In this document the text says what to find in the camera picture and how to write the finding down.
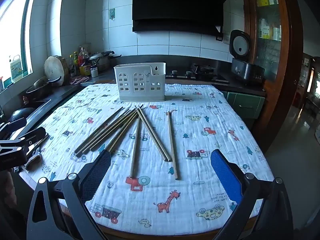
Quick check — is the pink cloth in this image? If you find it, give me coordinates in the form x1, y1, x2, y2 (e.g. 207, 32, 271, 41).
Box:
69, 76, 90, 85

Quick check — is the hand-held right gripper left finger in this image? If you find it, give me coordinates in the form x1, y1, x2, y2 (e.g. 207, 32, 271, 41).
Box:
26, 149, 112, 240

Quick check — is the dark soy sauce bottle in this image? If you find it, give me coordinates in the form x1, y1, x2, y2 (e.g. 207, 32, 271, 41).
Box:
79, 46, 91, 77

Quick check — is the detergent bottle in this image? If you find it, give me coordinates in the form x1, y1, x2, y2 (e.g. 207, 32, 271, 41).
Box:
10, 55, 23, 82

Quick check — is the white plastic utensil holder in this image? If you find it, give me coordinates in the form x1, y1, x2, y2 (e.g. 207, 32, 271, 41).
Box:
114, 62, 167, 102

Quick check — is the wooden glass door cabinet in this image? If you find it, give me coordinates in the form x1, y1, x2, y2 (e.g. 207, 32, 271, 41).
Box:
240, 0, 304, 153

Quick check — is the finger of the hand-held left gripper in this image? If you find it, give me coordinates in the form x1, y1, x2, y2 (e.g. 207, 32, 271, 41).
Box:
0, 117, 27, 140
17, 127, 47, 147

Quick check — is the round wooden cutting board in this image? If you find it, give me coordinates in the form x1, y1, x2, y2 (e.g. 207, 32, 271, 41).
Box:
44, 55, 69, 85

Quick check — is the steel wok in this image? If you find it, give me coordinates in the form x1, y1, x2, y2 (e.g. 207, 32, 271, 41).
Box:
26, 76, 62, 98

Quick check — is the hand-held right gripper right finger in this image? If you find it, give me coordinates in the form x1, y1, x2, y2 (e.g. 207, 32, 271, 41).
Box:
210, 149, 294, 240

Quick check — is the green cap sauce bottle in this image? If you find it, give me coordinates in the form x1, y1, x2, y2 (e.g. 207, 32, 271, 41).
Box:
72, 52, 79, 76

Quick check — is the green cabinet under rice cooker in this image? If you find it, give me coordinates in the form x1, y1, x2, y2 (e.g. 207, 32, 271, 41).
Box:
222, 91, 265, 128

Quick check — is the black rice cooker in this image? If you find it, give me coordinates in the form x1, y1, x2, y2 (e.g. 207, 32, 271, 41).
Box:
229, 29, 265, 85

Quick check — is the black range hood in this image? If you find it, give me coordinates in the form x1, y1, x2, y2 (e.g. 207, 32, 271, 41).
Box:
124, 0, 234, 36

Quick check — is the printed cartoon blanket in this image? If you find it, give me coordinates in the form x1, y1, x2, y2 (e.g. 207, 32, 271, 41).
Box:
19, 82, 275, 236

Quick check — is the black gas stove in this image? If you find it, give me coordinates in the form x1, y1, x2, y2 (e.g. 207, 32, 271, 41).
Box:
165, 64, 229, 83

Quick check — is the bunch of wooden chopsticks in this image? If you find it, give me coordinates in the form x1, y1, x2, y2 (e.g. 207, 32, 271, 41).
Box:
74, 104, 180, 180

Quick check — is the knit cloth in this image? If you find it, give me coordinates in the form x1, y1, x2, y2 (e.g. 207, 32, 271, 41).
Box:
24, 147, 42, 172

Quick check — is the steel pressure cooker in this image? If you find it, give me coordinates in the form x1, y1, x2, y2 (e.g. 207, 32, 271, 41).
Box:
89, 51, 122, 72

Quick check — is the yellow capped bottle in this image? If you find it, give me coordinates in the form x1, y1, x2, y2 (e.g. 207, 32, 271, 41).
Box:
68, 55, 75, 77

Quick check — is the wall power outlet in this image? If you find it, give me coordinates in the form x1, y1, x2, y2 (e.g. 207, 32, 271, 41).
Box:
216, 32, 230, 43

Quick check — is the window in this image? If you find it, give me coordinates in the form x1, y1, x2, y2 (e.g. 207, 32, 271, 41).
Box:
0, 0, 40, 85

